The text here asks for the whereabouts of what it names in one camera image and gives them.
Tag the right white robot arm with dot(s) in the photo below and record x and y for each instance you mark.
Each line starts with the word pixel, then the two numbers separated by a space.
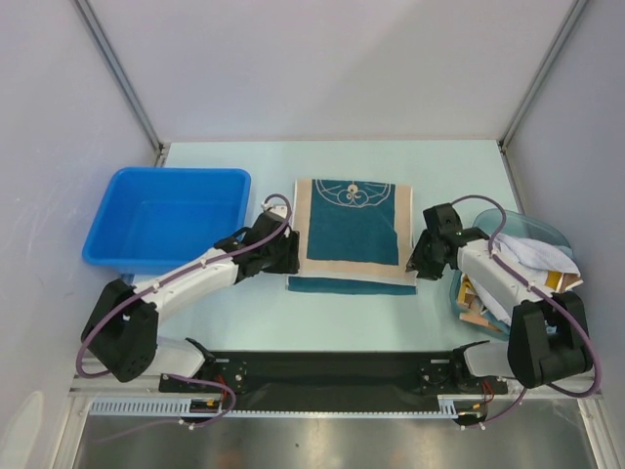
pixel 548 339

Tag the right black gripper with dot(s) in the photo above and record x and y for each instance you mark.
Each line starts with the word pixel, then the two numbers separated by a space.
pixel 425 256

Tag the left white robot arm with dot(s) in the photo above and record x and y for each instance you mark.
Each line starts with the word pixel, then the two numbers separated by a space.
pixel 122 332

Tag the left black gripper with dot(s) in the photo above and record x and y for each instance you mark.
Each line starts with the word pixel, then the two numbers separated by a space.
pixel 289 263

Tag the teal beige Doraemon towel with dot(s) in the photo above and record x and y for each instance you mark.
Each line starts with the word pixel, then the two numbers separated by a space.
pixel 355 238

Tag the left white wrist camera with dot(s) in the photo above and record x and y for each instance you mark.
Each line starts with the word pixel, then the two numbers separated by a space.
pixel 276 212

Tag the yellow white towel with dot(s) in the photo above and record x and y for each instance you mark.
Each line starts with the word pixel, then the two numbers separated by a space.
pixel 475 305

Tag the blue plastic bin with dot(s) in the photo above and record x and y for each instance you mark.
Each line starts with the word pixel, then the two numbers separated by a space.
pixel 153 220

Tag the white lavender towel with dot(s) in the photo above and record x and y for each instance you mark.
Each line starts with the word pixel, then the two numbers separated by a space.
pixel 550 265

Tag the translucent teal basket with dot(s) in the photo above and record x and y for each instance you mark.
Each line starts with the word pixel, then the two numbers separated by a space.
pixel 520 226

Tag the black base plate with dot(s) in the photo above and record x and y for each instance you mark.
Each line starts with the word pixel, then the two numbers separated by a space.
pixel 348 381

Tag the white slotted cable duct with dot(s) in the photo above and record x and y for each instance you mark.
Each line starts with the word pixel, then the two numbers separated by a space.
pixel 203 408

